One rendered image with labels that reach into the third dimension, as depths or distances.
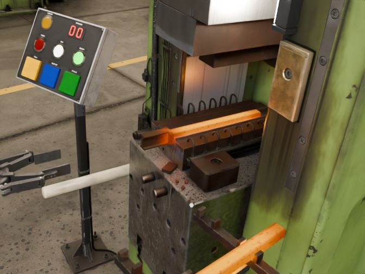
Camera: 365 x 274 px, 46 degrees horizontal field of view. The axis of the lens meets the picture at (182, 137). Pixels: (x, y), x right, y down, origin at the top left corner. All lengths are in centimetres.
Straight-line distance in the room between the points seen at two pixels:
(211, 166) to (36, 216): 152
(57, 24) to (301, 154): 102
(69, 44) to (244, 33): 69
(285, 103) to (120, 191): 177
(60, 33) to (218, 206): 86
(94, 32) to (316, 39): 84
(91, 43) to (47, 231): 121
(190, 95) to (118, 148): 162
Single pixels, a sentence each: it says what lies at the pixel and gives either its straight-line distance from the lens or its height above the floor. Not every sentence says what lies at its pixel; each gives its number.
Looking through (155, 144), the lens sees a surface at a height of 98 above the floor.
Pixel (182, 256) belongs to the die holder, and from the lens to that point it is 130.
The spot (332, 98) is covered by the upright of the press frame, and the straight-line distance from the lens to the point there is 98.
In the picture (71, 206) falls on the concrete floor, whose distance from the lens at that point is 257.
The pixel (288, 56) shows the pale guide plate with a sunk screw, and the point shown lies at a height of 133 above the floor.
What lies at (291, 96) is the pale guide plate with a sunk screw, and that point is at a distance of 102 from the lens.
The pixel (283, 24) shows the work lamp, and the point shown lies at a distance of 100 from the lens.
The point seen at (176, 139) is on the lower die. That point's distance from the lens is 127.
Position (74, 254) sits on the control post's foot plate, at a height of 3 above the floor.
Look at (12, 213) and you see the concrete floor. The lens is 259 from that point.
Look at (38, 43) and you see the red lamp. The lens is 172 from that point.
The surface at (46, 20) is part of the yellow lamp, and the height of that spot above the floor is 117.
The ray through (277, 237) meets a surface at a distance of 94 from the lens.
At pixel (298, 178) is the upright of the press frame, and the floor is 104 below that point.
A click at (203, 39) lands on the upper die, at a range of 111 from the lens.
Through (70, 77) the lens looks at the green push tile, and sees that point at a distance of 157.
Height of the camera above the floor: 165
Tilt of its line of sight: 31 degrees down
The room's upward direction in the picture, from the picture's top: 5 degrees clockwise
